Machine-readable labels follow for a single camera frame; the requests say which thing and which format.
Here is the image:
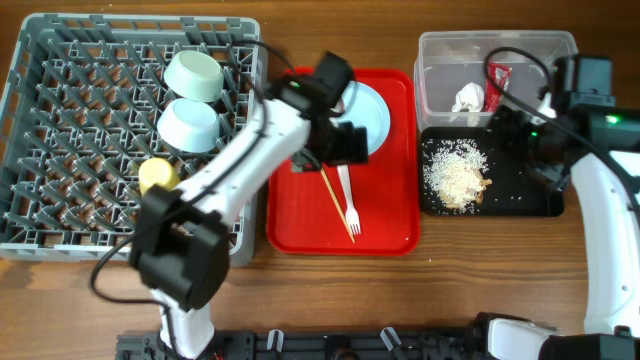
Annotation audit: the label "light blue round plate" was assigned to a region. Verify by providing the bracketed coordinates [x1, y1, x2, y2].
[337, 81, 391, 155]

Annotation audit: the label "red snack wrapper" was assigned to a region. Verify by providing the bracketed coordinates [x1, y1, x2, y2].
[483, 62, 513, 112]

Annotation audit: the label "wooden chopstick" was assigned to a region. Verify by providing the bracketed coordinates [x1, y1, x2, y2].
[320, 166, 356, 244]

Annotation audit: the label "rice and nut scraps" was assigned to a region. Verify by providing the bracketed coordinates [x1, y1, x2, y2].
[423, 139, 492, 213]

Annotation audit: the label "white plastic fork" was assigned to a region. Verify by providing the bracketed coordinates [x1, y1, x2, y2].
[337, 165, 361, 235]

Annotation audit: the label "light blue bowl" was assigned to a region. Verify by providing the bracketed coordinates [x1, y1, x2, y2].
[156, 98, 219, 153]

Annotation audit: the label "mint green bowl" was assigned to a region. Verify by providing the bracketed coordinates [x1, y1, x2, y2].
[164, 50, 224, 103]

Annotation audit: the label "yellow plastic cup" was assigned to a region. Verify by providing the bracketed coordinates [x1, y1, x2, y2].
[138, 158, 181, 195]

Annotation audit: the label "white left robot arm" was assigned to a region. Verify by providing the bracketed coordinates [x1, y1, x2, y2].
[129, 52, 368, 359]

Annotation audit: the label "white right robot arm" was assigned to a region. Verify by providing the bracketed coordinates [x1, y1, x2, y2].
[483, 52, 639, 359]

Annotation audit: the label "grey plastic dishwasher rack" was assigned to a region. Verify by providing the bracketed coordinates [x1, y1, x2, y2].
[1, 13, 268, 262]

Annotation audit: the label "crumpled white tissue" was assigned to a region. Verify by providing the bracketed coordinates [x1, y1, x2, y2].
[451, 82, 485, 112]

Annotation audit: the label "black plastic tray bin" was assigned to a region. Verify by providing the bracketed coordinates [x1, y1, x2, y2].
[419, 127, 565, 217]

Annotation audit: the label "red plastic tray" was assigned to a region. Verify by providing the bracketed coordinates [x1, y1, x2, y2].
[266, 68, 420, 256]

